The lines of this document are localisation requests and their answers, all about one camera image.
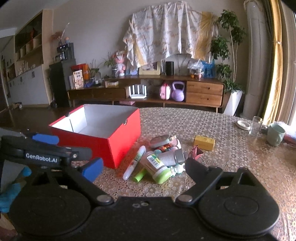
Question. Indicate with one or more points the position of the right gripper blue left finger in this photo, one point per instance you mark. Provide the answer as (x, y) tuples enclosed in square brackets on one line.
[(81, 179)]

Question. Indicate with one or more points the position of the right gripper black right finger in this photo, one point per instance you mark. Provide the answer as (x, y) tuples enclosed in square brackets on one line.
[(204, 178)]

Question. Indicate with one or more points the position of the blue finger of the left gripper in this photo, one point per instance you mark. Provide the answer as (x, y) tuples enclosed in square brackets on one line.
[(48, 139)]

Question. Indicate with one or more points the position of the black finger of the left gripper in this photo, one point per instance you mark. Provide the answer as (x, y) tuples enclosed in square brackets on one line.
[(74, 153)]

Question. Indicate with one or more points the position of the white bottle with green lid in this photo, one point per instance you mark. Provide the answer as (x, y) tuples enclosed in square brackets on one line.
[(155, 167)]

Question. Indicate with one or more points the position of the white tube with green cap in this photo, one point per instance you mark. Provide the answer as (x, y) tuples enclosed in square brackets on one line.
[(141, 151)]

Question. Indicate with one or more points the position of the light green cylinder stick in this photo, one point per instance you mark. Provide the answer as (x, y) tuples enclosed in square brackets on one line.
[(140, 175)]

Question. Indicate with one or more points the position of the blue gloved hand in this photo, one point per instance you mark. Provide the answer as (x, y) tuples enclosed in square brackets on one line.
[(12, 191)]

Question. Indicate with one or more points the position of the pink folded paper piece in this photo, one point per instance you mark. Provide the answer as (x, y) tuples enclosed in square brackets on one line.
[(195, 153)]

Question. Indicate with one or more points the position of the yellow small box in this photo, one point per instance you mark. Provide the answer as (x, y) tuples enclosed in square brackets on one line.
[(204, 143)]

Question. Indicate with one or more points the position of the red cardboard box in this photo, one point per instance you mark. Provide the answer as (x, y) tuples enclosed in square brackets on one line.
[(108, 130)]

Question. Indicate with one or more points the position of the small colourful toy pile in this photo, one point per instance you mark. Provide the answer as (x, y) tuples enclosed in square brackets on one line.
[(174, 144)]

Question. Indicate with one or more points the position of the snack box with cartoon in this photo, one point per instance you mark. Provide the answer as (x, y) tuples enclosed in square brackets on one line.
[(78, 79)]

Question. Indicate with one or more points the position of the white round coaster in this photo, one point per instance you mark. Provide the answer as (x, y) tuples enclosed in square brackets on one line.
[(244, 125)]

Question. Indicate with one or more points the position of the black cabinet with coffee machine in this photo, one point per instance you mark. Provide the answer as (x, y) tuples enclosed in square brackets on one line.
[(60, 71)]

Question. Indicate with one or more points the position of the clear drinking glass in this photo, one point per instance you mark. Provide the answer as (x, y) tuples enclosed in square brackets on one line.
[(255, 126)]

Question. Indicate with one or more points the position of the light green ceramic mug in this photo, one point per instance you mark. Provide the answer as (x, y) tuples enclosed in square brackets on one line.
[(275, 134)]

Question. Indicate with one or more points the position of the wooden tv sideboard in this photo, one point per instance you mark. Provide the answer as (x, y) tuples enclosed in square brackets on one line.
[(205, 92)]

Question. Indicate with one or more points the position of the purple kettlebell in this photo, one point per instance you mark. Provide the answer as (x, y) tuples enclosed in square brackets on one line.
[(177, 93)]

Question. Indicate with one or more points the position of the white wifi router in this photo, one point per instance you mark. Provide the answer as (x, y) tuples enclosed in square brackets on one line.
[(137, 91)]

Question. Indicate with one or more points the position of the pink toy suitcase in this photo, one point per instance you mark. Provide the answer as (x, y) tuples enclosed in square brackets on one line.
[(165, 91)]

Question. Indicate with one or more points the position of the small potted green plant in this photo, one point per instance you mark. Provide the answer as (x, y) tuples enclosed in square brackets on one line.
[(111, 62)]

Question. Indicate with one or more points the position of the pink doll figure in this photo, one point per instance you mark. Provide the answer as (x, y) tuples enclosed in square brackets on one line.
[(120, 59)]

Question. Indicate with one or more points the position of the blue patterned bag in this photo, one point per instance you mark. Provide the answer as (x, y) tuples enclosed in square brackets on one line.
[(209, 69)]

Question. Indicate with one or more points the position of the plastic bag with fruit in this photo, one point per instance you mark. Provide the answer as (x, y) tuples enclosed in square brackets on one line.
[(196, 69)]

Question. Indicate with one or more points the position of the black cylindrical speaker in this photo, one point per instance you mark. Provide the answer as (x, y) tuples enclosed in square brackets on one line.
[(169, 68)]

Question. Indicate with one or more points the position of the white standing air conditioner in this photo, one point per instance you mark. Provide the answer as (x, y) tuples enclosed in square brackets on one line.
[(258, 60)]

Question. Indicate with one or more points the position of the potted tree in white pot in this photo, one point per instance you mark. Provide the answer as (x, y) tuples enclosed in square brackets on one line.
[(224, 47)]

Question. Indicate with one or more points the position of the wall shelf unit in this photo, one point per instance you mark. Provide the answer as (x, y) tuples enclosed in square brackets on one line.
[(25, 62)]

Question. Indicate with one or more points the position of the wooden picture frame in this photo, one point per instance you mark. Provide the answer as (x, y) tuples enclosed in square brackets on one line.
[(150, 69)]

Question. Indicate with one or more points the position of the floral cloth wall cover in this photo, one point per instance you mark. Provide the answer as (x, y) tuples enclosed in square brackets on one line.
[(160, 31)]

